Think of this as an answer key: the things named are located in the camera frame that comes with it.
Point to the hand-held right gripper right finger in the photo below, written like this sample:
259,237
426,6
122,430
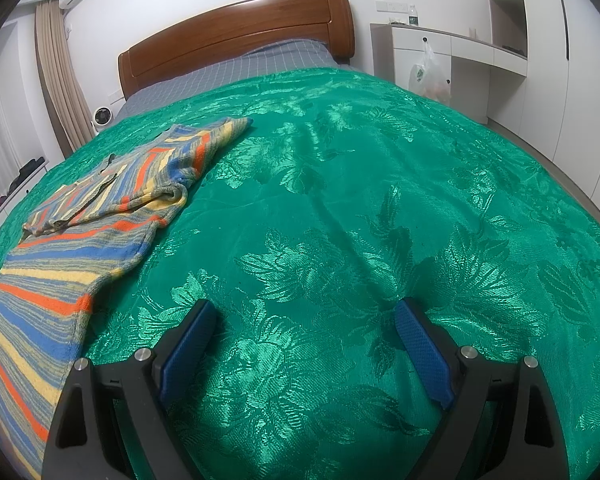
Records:
422,350

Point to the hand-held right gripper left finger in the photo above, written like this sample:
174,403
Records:
187,345

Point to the striped knit sweater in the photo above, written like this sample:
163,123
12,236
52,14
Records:
80,240

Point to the black clothes pile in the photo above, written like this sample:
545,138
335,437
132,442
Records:
29,172

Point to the green floral bedspread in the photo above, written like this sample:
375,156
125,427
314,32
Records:
380,210

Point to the white drawer cabinet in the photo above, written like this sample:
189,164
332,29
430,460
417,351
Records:
10,210

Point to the small white fan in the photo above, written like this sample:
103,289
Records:
101,117

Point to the white plastic bag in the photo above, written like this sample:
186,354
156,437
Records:
430,80

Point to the grey checked bed sheet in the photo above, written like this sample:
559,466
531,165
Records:
220,75

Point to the beige curtain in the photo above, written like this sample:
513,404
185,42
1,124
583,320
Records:
65,85

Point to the white desk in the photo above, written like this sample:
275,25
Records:
460,55

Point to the white wardrobe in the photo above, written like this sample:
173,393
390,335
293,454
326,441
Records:
570,70

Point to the wooden headboard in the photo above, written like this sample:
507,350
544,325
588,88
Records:
230,27

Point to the clear water bottle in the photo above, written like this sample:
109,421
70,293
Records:
413,16

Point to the white wall socket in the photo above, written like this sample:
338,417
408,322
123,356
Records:
392,7

